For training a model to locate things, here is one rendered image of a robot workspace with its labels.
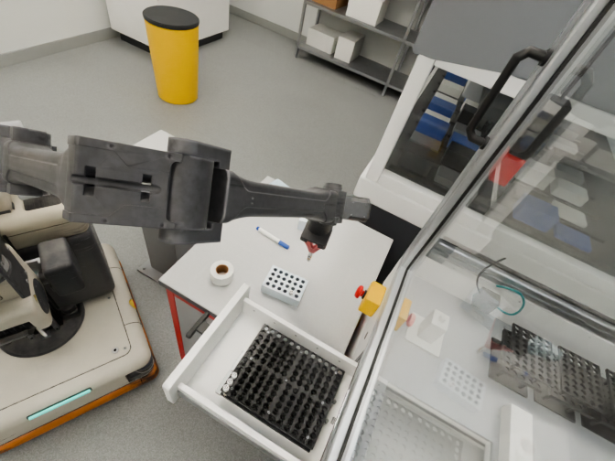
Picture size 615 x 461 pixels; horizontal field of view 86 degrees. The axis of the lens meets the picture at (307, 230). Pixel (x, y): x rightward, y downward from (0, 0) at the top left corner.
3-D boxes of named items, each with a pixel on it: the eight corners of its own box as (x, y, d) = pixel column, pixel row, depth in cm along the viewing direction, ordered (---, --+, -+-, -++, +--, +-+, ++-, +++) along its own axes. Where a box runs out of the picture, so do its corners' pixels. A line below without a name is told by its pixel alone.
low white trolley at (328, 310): (178, 366, 154) (157, 279, 98) (252, 273, 194) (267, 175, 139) (285, 436, 144) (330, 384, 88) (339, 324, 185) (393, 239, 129)
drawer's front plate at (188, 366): (167, 400, 73) (161, 385, 65) (242, 302, 92) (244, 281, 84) (173, 404, 73) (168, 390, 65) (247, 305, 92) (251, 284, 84)
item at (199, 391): (178, 396, 73) (176, 388, 68) (244, 307, 90) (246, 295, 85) (339, 503, 66) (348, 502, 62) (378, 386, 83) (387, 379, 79)
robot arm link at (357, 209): (327, 182, 67) (320, 224, 68) (383, 190, 68) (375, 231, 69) (319, 183, 78) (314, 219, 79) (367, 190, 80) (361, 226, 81)
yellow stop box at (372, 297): (355, 309, 96) (362, 296, 90) (363, 291, 101) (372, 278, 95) (371, 317, 95) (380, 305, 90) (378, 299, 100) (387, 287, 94)
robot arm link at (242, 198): (154, 134, 35) (144, 237, 36) (192, 137, 32) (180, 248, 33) (328, 179, 72) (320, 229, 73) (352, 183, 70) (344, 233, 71)
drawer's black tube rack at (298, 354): (220, 398, 74) (220, 390, 69) (262, 334, 85) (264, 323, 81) (306, 455, 70) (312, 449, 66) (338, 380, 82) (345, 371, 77)
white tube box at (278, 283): (260, 291, 102) (261, 284, 99) (271, 271, 108) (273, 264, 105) (296, 307, 101) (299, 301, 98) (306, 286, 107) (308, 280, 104)
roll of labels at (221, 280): (237, 273, 105) (238, 266, 102) (225, 290, 100) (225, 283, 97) (218, 263, 105) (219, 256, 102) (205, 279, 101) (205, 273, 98)
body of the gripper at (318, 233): (335, 222, 87) (341, 202, 81) (323, 251, 80) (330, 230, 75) (311, 214, 87) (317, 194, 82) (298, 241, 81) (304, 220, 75)
